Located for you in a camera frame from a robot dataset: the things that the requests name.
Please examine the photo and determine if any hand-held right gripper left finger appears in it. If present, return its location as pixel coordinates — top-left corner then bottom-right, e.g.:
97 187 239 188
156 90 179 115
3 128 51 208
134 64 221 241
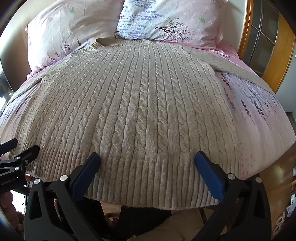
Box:
24 152 103 241

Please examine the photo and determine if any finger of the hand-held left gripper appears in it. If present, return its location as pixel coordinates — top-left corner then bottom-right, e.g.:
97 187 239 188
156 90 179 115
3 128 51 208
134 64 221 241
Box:
0 145 40 178
0 138 19 153

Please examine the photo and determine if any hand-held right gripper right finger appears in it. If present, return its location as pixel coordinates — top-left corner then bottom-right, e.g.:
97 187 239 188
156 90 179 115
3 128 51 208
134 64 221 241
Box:
195 151 271 241

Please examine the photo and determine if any beige cable-knit sweater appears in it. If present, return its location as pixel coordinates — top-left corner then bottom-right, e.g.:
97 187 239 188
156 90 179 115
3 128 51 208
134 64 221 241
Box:
9 37 277 212

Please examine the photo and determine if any person's left hand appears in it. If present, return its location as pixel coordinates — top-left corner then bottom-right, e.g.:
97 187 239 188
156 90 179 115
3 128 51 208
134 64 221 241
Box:
0 192 25 232

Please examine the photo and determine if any person's clothed body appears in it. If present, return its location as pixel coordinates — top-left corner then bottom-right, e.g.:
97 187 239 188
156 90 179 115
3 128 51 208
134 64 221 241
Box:
55 197 210 241

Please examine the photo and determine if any pink floral bed sheet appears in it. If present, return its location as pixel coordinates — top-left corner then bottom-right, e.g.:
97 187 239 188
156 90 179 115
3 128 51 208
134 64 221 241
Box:
0 40 295 184

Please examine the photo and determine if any pink floral pillow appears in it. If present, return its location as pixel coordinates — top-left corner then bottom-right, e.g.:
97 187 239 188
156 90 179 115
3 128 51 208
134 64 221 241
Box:
25 0 126 75

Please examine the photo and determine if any wooden glass-door cabinet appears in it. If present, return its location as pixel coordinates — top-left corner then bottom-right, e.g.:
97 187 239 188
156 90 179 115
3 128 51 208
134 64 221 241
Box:
238 0 296 94

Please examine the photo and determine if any white tree print pillow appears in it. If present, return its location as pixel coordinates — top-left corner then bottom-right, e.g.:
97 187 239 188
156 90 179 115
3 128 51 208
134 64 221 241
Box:
116 0 230 50

